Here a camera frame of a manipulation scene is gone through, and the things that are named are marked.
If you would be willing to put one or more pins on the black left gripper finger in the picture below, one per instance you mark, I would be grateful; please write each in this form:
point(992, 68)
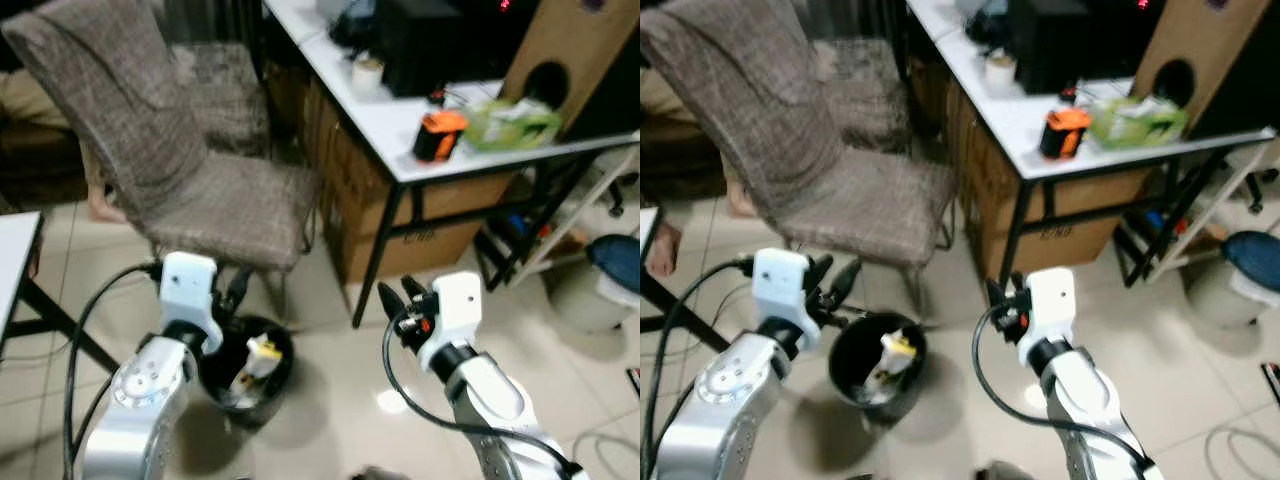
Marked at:
point(821, 272)
point(226, 280)
point(848, 280)
point(245, 285)

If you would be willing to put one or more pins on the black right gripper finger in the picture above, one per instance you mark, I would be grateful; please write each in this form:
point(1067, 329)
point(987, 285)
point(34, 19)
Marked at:
point(391, 302)
point(1016, 284)
point(413, 293)
point(994, 292)

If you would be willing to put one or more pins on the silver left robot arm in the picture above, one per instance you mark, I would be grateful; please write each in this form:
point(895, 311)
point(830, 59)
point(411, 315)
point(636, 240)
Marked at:
point(715, 400)
point(140, 400)

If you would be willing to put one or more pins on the black round rubbish bin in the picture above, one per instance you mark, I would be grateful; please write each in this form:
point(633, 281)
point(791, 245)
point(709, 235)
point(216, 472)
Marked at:
point(850, 360)
point(275, 395)

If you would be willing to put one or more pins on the yellow white carton trash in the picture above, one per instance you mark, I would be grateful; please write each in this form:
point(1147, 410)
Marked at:
point(896, 355)
point(262, 355)

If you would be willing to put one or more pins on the white bin with blue lid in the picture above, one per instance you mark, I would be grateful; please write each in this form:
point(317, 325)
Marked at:
point(600, 285)
point(1235, 285)

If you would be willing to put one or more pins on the brown cardboard box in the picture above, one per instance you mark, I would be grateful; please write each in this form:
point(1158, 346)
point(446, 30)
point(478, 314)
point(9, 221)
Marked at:
point(1075, 215)
point(445, 215)

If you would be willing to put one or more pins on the long white black-framed table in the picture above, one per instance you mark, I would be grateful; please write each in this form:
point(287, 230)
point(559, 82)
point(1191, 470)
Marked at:
point(400, 125)
point(1020, 125)

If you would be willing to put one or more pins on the white metal shelf rack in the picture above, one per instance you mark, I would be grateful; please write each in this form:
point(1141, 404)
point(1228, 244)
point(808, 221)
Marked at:
point(1190, 225)
point(560, 230)

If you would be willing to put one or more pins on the orange black device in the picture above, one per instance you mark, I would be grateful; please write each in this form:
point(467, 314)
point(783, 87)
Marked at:
point(440, 135)
point(1066, 132)

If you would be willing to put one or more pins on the brown patterned fabric chair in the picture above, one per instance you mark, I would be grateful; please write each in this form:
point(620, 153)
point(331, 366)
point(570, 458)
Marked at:
point(770, 120)
point(130, 120)

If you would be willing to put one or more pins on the patterned cushioned chair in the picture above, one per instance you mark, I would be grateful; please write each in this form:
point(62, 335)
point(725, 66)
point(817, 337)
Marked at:
point(230, 100)
point(868, 95)

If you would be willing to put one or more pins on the dark brown sofa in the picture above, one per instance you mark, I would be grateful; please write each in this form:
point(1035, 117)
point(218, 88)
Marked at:
point(675, 165)
point(40, 165)

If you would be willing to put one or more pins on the green plastic bag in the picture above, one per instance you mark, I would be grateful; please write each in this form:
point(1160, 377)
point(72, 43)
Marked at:
point(1135, 125)
point(510, 128)

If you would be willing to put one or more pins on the white tape roll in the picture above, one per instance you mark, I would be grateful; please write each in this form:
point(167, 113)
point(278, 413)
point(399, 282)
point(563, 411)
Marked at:
point(1001, 73)
point(367, 75)

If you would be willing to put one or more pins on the black box appliance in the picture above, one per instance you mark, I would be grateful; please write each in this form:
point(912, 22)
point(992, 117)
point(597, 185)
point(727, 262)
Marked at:
point(430, 45)
point(1060, 45)

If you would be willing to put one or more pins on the wooden speaker cabinet with hole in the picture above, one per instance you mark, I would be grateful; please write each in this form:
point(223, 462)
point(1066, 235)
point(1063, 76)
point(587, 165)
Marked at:
point(1215, 45)
point(585, 45)

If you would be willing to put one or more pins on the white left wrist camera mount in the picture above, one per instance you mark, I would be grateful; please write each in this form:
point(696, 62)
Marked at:
point(188, 285)
point(782, 282)

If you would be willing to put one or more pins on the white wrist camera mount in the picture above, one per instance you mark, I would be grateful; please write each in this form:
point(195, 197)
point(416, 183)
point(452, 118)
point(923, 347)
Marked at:
point(1050, 305)
point(782, 282)
point(455, 310)
point(188, 285)

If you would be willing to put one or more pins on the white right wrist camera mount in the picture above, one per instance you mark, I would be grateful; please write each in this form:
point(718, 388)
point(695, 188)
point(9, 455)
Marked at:
point(455, 310)
point(1050, 305)

